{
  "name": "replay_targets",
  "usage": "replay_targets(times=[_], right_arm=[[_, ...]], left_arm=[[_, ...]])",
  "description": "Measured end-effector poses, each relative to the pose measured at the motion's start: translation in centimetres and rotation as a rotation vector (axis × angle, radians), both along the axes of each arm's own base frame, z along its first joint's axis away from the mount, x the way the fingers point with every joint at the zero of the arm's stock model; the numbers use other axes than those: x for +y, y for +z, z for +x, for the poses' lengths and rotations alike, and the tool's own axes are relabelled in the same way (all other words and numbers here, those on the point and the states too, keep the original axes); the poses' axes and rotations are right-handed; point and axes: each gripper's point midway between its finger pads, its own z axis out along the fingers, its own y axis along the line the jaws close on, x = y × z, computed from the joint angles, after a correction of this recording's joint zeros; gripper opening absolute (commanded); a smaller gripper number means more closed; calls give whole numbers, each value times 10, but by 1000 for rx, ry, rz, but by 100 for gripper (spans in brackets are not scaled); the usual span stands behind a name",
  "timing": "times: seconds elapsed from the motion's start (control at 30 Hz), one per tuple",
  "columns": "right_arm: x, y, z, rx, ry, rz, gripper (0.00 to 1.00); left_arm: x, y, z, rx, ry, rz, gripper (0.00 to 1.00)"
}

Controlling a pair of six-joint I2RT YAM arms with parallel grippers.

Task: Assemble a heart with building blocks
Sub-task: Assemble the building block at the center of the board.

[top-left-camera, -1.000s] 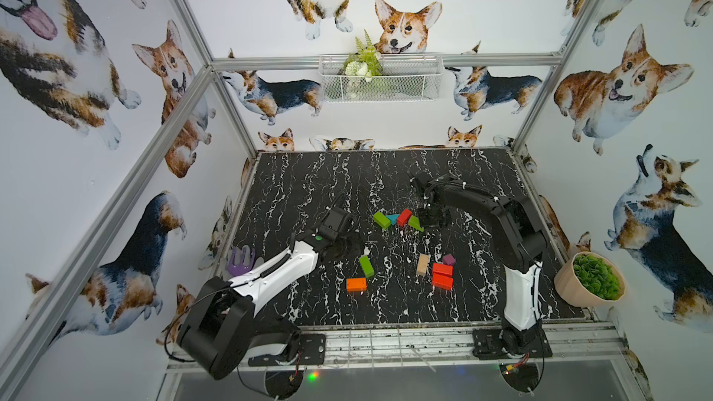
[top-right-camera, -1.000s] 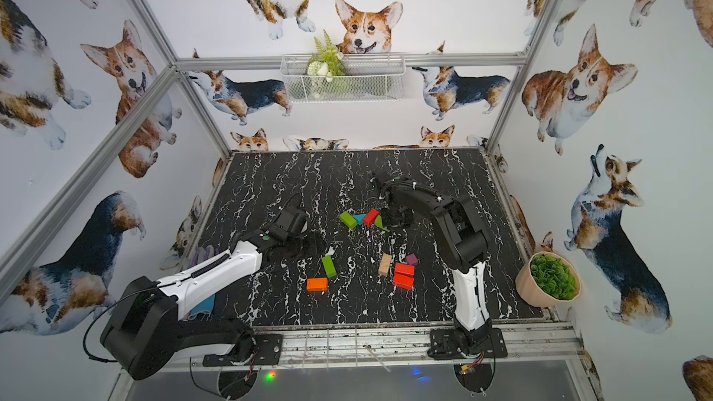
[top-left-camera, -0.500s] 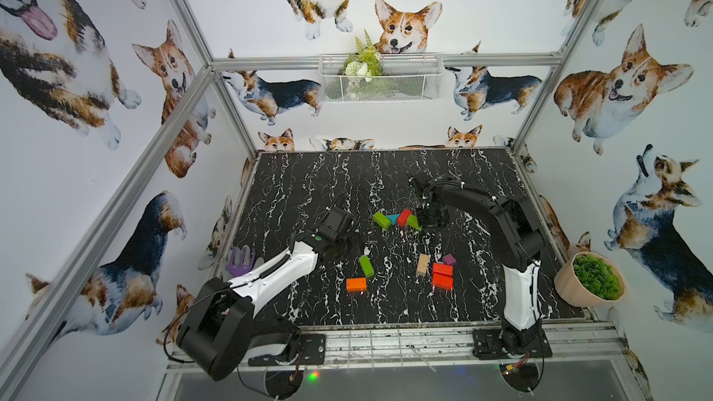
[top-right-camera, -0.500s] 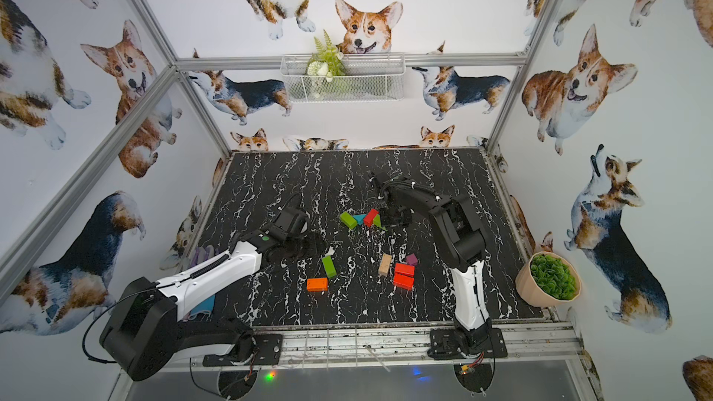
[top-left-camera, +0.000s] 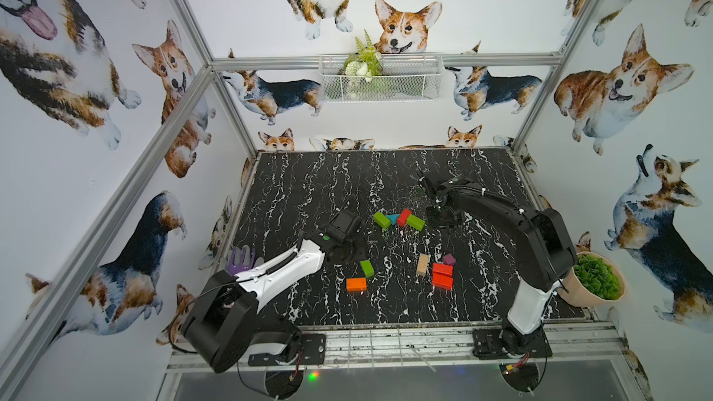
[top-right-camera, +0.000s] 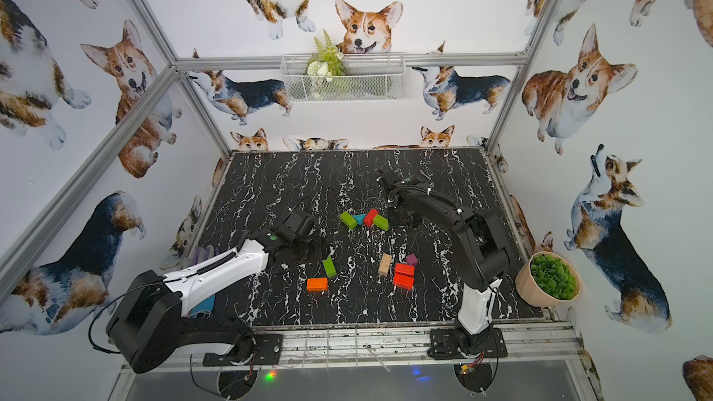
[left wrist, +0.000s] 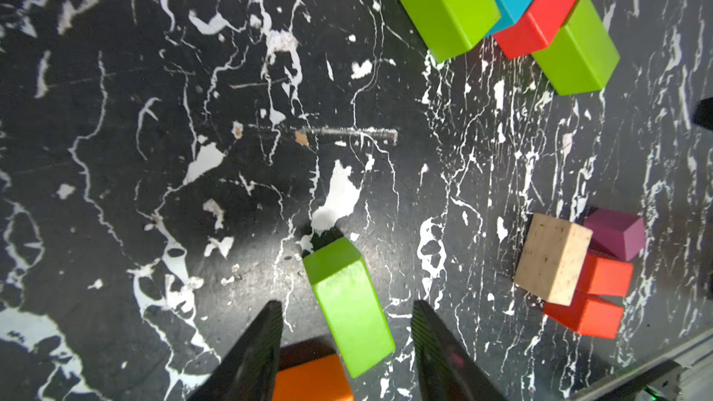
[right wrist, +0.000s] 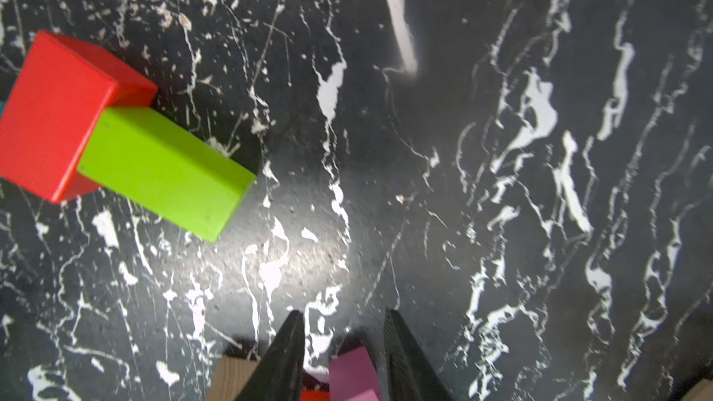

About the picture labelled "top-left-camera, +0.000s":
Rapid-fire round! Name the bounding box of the beige pot with plant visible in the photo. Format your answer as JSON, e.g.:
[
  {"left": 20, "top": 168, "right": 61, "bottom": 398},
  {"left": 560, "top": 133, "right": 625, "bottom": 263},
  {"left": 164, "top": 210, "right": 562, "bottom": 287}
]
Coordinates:
[{"left": 557, "top": 252, "right": 627, "bottom": 307}]

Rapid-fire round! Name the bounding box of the green fern with flower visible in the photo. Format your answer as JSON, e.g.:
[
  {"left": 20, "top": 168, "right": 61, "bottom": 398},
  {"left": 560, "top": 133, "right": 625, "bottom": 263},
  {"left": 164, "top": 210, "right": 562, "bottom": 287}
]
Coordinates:
[{"left": 343, "top": 31, "right": 382, "bottom": 100}]

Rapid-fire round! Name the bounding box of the natural wood block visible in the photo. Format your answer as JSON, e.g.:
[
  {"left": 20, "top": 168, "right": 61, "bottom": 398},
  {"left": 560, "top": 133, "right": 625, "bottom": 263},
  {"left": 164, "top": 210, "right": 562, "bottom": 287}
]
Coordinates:
[{"left": 416, "top": 254, "right": 430, "bottom": 277}]

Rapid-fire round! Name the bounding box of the white wire basket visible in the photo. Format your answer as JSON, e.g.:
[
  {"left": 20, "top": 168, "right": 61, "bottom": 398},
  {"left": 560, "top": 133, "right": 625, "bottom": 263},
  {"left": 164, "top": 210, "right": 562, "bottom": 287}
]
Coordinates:
[{"left": 319, "top": 55, "right": 445, "bottom": 103}]

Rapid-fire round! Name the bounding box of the orange block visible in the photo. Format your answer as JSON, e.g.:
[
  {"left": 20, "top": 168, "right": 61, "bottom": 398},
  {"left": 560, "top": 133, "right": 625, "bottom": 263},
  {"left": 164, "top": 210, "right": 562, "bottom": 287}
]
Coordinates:
[{"left": 346, "top": 278, "right": 368, "bottom": 293}]

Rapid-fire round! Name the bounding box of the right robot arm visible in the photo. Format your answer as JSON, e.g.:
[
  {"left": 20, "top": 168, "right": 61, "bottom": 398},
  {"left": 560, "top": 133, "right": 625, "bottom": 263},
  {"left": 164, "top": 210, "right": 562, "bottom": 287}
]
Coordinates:
[{"left": 418, "top": 174, "right": 577, "bottom": 356}]

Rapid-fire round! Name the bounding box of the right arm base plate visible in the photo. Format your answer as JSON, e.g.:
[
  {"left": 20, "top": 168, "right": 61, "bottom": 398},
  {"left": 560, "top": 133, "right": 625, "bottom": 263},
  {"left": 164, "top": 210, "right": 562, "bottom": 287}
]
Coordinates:
[{"left": 472, "top": 327, "right": 553, "bottom": 360}]

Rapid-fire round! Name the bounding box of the red block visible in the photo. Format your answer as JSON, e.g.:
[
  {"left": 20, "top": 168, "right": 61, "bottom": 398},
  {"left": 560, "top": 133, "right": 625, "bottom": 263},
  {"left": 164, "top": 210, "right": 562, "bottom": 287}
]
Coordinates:
[
  {"left": 432, "top": 274, "right": 454, "bottom": 291},
  {"left": 397, "top": 209, "right": 411, "bottom": 226},
  {"left": 433, "top": 263, "right": 454, "bottom": 277}
]

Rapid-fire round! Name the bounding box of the purple block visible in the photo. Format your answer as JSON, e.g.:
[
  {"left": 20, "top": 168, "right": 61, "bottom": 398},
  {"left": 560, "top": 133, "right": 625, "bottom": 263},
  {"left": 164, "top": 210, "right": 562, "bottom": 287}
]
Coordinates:
[{"left": 442, "top": 254, "right": 457, "bottom": 265}]

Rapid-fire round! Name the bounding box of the green block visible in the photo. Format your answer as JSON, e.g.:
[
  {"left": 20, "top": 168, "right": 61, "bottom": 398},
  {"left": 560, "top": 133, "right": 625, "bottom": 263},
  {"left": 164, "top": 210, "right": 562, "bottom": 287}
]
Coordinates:
[
  {"left": 372, "top": 212, "right": 392, "bottom": 229},
  {"left": 360, "top": 260, "right": 375, "bottom": 278},
  {"left": 407, "top": 215, "right": 425, "bottom": 232}
]

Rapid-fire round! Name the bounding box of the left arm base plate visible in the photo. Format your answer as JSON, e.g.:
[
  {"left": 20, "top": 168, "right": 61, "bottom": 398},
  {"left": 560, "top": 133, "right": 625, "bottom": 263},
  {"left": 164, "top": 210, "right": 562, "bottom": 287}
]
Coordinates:
[{"left": 246, "top": 332, "right": 327, "bottom": 367}]

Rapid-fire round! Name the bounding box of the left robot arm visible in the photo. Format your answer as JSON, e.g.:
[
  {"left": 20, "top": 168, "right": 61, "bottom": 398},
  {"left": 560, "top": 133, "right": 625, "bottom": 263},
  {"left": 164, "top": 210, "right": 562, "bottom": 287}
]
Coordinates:
[{"left": 180, "top": 209, "right": 368, "bottom": 373}]

